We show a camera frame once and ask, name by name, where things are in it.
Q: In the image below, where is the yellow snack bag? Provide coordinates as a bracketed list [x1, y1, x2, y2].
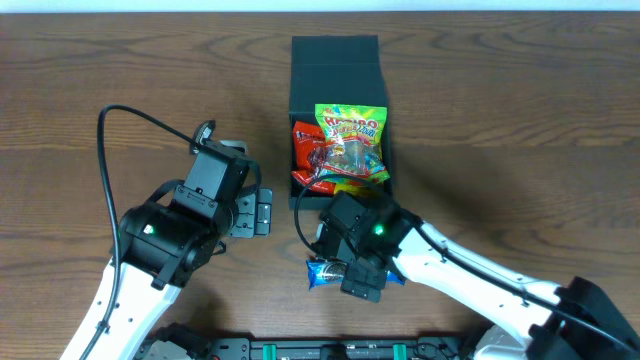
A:
[334, 183, 377, 197]

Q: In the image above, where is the blue Oreo cookie pack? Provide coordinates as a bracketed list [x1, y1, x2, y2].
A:
[306, 260, 405, 289]

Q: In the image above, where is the green Haribo gummy bag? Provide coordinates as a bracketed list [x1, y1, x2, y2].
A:
[315, 104, 390, 183]

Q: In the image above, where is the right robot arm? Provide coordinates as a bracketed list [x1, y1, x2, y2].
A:
[312, 192, 639, 359]

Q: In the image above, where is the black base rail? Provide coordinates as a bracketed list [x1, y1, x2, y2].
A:
[133, 324, 474, 360]

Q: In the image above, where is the black open gift box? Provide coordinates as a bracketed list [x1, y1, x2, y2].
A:
[288, 35, 394, 211]

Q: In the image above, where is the small black wrapped bar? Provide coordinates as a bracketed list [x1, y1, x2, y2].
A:
[189, 120, 216, 155]

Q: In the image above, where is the red candy bag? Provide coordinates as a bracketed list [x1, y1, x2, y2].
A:
[292, 122, 326, 186]

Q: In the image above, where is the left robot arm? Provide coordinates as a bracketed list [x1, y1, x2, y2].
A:
[62, 140, 273, 359]

